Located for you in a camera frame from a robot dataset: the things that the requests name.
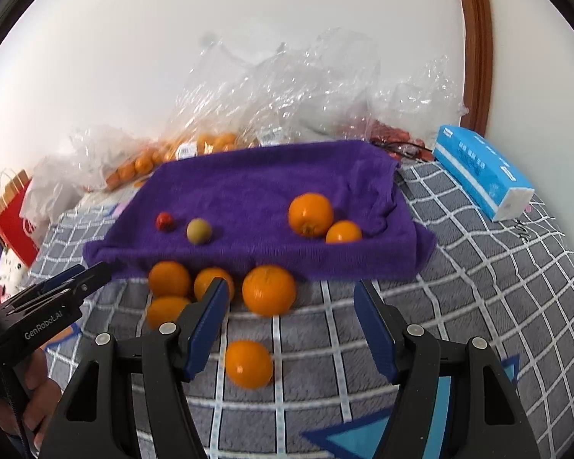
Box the person's left hand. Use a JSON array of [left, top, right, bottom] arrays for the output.
[[0, 347, 63, 448]]

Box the red paper bag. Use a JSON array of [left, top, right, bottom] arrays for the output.
[[0, 168, 41, 269]]

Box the patterned bed sheet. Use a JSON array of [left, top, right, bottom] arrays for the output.
[[83, 186, 139, 216]]

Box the thin black cord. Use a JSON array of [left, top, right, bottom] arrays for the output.
[[369, 136, 434, 160]]

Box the large clear bag of oranges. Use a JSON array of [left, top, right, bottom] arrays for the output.
[[167, 29, 378, 158]]

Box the grey checkered star blanket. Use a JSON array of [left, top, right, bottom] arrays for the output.
[[26, 160, 574, 459]]

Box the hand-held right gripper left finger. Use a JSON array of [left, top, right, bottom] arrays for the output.
[[38, 277, 235, 459]]

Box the spotted white cloth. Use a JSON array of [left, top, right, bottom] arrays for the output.
[[0, 249, 34, 307]]

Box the blue tissue box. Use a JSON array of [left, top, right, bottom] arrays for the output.
[[433, 124, 536, 223]]

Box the clear bag of small oranges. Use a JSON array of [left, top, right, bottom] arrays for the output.
[[72, 124, 197, 192]]

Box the large orange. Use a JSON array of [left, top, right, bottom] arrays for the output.
[[288, 192, 334, 238]]

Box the brown wooden door frame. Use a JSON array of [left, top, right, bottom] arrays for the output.
[[454, 0, 494, 137]]

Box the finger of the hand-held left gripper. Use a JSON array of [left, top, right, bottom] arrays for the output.
[[26, 265, 86, 297], [52, 261, 112, 300]]

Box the white plastic bag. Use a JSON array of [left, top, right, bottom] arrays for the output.
[[19, 155, 84, 225]]

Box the clear bag of red tomatoes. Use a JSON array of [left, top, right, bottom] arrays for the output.
[[359, 55, 470, 158]]

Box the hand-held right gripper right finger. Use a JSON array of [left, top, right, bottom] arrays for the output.
[[353, 280, 541, 459]]

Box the purple towel lined tray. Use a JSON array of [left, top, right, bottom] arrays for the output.
[[83, 140, 437, 283]]

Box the small green fruit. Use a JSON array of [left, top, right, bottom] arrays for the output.
[[186, 218, 213, 244]]

